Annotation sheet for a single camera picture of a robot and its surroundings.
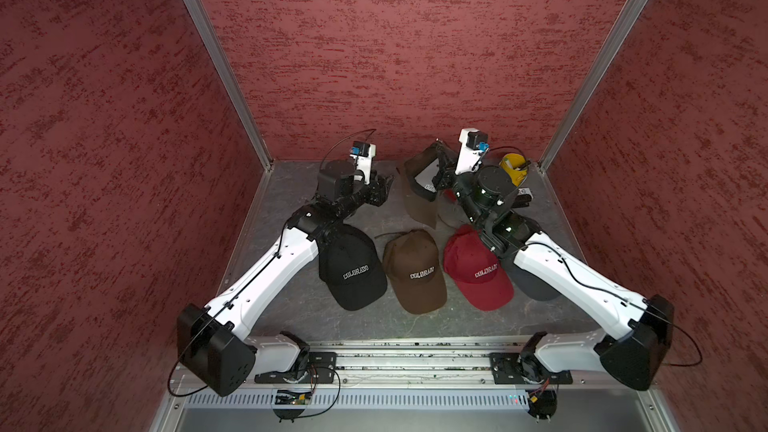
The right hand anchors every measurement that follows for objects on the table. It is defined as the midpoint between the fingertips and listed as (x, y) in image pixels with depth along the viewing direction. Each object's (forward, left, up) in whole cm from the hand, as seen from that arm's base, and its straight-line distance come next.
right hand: (436, 152), depth 68 cm
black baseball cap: (-12, +24, -33) cm, 42 cm away
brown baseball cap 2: (-12, +5, -33) cm, 35 cm away
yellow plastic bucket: (+26, -36, -33) cm, 56 cm away
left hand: (0, +13, -9) cm, 16 cm away
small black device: (+15, -38, -39) cm, 56 cm away
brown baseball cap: (+2, +3, -19) cm, 19 cm away
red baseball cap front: (-15, -13, -33) cm, 38 cm away
